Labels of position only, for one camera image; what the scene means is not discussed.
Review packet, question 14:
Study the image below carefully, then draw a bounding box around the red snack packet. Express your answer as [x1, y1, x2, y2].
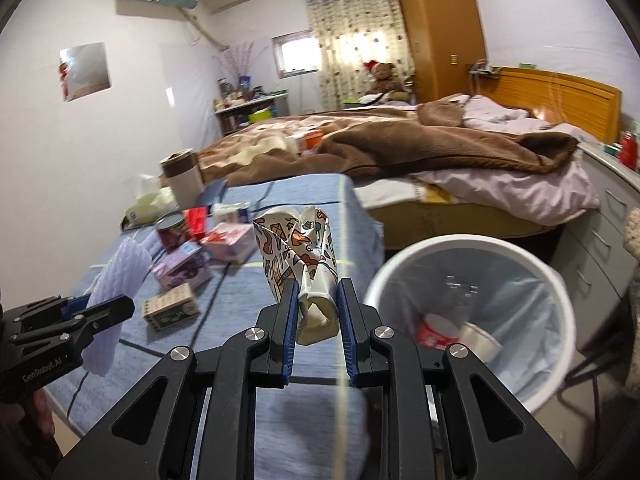
[182, 206, 211, 241]

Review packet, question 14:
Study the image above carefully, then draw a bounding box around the grey drawer dresser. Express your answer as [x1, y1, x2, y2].
[550, 140, 640, 316]

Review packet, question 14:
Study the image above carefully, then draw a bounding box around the red white paper cup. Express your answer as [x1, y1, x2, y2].
[417, 314, 466, 351]

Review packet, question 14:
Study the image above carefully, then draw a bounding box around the wall poster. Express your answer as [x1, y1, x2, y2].
[59, 42, 112, 103]

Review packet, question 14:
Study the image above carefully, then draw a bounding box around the blue striped table cloth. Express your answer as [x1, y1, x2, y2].
[42, 174, 386, 480]

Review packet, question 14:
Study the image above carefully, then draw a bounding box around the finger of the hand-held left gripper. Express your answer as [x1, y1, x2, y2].
[17, 295, 92, 330]
[11, 294, 137, 347]

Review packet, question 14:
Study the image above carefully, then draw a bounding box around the brown teddy bear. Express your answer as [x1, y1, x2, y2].
[364, 60, 413, 103]

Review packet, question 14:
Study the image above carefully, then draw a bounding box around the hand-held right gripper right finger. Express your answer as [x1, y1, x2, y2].
[337, 277, 581, 480]

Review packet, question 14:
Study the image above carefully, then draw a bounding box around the pale pink quilt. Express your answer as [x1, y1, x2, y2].
[407, 94, 601, 226]

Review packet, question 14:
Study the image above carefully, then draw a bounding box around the white plastic bag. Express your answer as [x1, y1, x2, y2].
[120, 187, 178, 231]

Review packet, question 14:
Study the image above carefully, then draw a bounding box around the red tin can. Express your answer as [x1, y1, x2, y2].
[156, 211, 190, 253]

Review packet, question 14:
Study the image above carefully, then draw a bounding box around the purple drink carton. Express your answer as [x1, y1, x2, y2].
[151, 241, 213, 291]

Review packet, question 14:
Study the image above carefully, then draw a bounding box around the white lined waste bin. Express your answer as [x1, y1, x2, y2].
[364, 236, 578, 413]

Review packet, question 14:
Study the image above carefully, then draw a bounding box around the brown cream patterned blanket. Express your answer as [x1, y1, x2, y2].
[197, 110, 426, 186]

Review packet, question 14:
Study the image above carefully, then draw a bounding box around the wooden bed base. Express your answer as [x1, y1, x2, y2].
[352, 175, 566, 251]

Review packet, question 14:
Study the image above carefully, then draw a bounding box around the wooden wardrobe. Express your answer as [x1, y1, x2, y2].
[392, 0, 488, 106]

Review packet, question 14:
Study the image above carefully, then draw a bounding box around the patterned window curtain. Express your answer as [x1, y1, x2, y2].
[302, 0, 416, 111]

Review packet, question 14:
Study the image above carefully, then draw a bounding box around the decorative branch bundle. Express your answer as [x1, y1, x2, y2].
[212, 40, 271, 86]

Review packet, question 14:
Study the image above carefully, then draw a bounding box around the white air conditioner pipe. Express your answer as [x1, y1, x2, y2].
[177, 7, 231, 53]

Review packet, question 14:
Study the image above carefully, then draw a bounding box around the floral quilted cloth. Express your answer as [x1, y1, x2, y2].
[622, 207, 640, 361]

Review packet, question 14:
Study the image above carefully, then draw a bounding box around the small beige green carton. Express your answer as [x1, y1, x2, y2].
[143, 282, 201, 331]

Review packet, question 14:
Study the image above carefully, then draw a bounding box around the patterned paper cup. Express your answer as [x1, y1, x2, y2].
[252, 204, 341, 347]

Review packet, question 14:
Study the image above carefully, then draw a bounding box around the red bottle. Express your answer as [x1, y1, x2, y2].
[619, 132, 638, 168]

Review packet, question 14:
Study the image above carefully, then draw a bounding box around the pink red carton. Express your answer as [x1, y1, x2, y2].
[200, 222, 256, 266]

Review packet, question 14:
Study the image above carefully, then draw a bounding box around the orange white box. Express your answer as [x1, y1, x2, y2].
[300, 129, 326, 156]

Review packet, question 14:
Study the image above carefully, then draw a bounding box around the small window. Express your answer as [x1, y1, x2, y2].
[271, 31, 321, 79]

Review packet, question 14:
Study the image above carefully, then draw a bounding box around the translucent ribbed plastic piece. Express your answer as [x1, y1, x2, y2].
[81, 237, 153, 377]

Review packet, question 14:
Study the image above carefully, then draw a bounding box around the wooden bed headboard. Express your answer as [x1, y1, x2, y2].
[467, 65, 623, 146]

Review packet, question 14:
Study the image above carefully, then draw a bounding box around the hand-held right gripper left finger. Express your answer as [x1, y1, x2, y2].
[50, 280, 301, 480]

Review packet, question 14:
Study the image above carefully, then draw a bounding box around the cluttered white desk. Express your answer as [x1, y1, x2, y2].
[214, 91, 291, 136]

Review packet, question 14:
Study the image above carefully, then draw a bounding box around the plain brown fleece blanket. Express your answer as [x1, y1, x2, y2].
[317, 92, 581, 177]

